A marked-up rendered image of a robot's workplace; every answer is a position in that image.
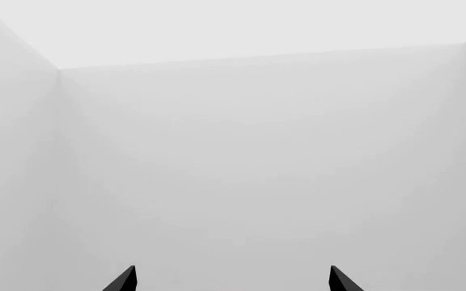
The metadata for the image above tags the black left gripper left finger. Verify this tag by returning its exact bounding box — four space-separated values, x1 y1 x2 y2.
102 264 138 291

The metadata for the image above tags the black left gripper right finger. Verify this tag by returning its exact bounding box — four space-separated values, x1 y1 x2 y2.
328 264 365 291

